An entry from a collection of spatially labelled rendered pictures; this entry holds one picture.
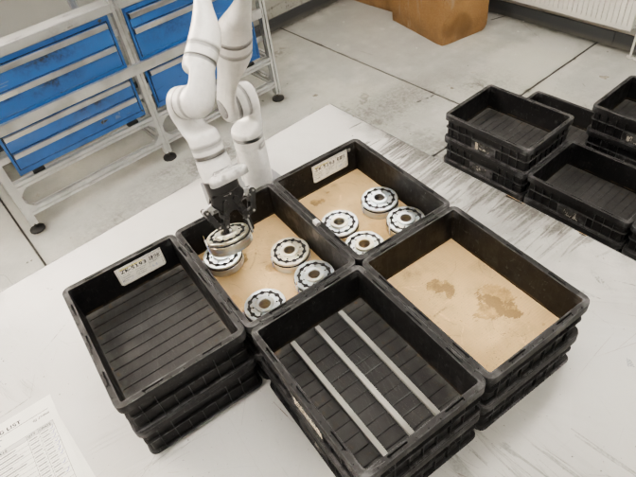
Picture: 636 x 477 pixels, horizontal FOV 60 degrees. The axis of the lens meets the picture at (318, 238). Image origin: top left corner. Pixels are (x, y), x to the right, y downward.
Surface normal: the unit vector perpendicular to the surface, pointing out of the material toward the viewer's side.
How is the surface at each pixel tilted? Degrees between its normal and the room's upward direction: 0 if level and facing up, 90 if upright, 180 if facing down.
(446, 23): 90
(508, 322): 0
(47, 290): 0
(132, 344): 0
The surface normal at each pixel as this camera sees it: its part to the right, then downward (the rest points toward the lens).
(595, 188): -0.12, -0.70
